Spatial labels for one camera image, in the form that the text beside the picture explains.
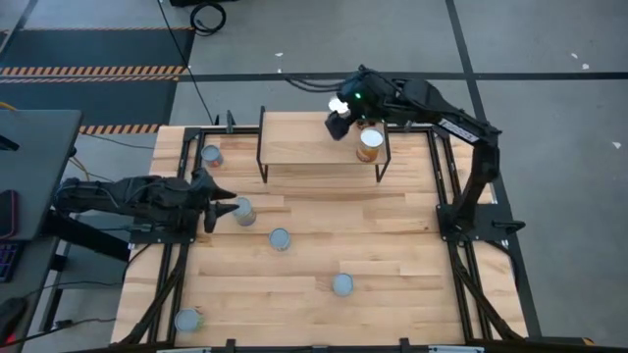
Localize short grey-lid can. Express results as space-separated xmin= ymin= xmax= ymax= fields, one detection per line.
xmin=268 ymin=227 xmax=291 ymax=253
xmin=331 ymin=273 xmax=355 ymax=298

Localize long black floor cable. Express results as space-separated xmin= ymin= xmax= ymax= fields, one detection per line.
xmin=156 ymin=0 xmax=220 ymax=126

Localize wooden shelf black legs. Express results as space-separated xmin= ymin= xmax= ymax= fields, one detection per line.
xmin=255 ymin=105 xmax=393 ymax=185

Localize coiled black cable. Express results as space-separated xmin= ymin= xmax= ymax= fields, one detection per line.
xmin=189 ymin=2 xmax=228 ymax=36

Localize black floor tape line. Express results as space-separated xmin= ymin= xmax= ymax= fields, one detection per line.
xmin=177 ymin=72 xmax=628 ymax=82
xmin=444 ymin=0 xmax=544 ymax=339

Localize can with green label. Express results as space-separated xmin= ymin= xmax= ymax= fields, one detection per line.
xmin=174 ymin=307 xmax=205 ymax=334

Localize tall can tan label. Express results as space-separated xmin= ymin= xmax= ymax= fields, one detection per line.
xmin=355 ymin=126 xmax=386 ymax=164

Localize short orange hazard tape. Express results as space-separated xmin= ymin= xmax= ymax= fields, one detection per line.
xmin=78 ymin=124 xmax=162 ymax=136

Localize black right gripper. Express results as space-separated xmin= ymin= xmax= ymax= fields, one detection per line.
xmin=324 ymin=64 xmax=394 ymax=142

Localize dark keyboard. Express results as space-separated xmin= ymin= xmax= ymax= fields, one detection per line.
xmin=0 ymin=242 xmax=21 ymax=284

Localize long orange hazard tape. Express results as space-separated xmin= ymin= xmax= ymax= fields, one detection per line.
xmin=0 ymin=65 xmax=190 ymax=83

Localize can with red label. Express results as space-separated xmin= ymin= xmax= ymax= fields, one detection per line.
xmin=200 ymin=144 xmax=225 ymax=169

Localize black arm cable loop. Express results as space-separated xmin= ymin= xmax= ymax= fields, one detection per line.
xmin=284 ymin=75 xmax=347 ymax=94

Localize dark phone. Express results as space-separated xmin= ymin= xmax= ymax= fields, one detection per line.
xmin=0 ymin=189 xmax=20 ymax=240

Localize black equipment base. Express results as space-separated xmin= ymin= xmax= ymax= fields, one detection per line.
xmin=169 ymin=0 xmax=239 ymax=8

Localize grey desk top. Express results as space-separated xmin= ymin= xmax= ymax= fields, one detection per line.
xmin=0 ymin=108 xmax=83 ymax=242

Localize dark floor mat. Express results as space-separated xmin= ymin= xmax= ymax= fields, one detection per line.
xmin=0 ymin=27 xmax=196 ymax=126

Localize black computer mouse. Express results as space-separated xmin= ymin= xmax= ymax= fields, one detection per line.
xmin=0 ymin=296 xmax=28 ymax=335

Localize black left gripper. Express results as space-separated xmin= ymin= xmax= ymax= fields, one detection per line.
xmin=187 ymin=167 xmax=241 ymax=234

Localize black metal table frame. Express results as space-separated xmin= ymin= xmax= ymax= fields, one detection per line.
xmin=115 ymin=125 xmax=598 ymax=353

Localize can with purple label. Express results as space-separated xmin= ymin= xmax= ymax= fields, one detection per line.
xmin=231 ymin=196 xmax=257 ymax=227

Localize black desk leg beam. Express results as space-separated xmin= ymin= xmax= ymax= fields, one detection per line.
xmin=42 ymin=209 xmax=131 ymax=263

